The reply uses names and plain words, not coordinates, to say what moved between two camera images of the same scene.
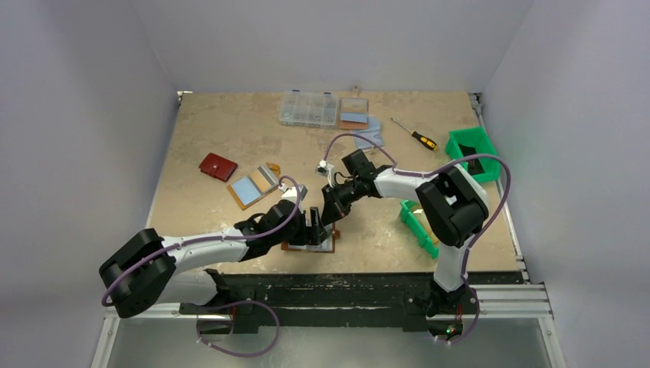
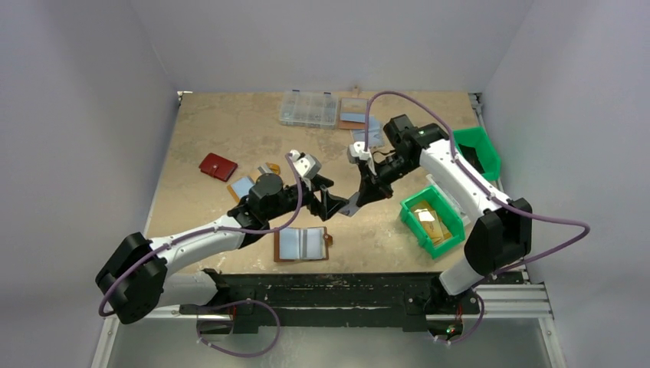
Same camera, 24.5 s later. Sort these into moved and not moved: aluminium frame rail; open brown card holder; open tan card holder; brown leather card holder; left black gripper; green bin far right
Moved: brown leather card holder; left black gripper
Not moved: open tan card holder; open brown card holder; aluminium frame rail; green bin far right
